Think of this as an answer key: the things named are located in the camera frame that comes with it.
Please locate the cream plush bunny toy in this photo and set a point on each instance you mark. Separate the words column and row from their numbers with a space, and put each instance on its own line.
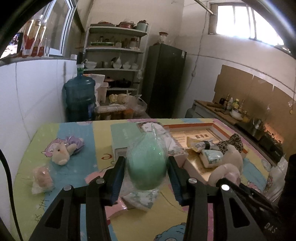
column 61, row 154

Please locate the tan plush in plastic bag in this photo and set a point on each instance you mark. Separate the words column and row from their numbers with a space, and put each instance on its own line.
column 42, row 181

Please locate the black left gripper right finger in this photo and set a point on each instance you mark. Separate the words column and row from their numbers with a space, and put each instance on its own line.
column 232, row 220

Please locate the floral white box lid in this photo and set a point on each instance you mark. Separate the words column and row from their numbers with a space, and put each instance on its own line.
column 172, row 145

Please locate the orange rimmed cardboard tray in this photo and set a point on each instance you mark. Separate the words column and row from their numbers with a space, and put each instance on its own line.
column 201, row 131

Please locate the leopard print fabric bow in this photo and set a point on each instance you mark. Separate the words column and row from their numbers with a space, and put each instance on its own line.
column 234, row 140

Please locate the black refrigerator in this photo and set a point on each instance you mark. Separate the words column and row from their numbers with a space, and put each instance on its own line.
column 162, row 79

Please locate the brown cardboard wall panel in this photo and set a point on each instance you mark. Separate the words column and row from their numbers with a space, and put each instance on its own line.
column 261, row 99

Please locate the pink white plush toy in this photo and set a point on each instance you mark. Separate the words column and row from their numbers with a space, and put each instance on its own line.
column 231, row 167

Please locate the kitchen counter with bottles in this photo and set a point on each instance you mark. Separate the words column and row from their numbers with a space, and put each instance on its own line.
column 253, row 130

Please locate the plastic bag of vegetables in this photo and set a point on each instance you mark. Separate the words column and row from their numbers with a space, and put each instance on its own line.
column 121, row 107

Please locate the green soft ball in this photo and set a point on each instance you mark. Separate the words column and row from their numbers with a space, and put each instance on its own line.
column 146, row 161

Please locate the row of drink bottles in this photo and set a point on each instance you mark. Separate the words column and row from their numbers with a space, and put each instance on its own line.
column 33, row 34

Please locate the mint green cardboard box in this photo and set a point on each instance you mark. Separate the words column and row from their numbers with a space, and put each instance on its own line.
column 124, row 136

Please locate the colourful cartoon play mat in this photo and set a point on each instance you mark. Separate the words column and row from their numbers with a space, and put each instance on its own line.
column 165, row 219

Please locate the blue water jug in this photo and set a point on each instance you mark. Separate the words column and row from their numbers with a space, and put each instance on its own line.
column 80, row 97

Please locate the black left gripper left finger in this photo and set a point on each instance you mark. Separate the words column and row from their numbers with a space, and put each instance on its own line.
column 61, row 220

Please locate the glass jar on refrigerator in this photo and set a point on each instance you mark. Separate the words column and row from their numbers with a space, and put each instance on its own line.
column 162, row 37

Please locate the window with bright light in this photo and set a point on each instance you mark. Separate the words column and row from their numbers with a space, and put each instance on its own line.
column 241, row 21

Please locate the packaged item with black band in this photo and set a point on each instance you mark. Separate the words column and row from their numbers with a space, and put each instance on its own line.
column 199, row 145

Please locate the white metal shelf rack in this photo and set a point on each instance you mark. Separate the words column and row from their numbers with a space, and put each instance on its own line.
column 116, row 52

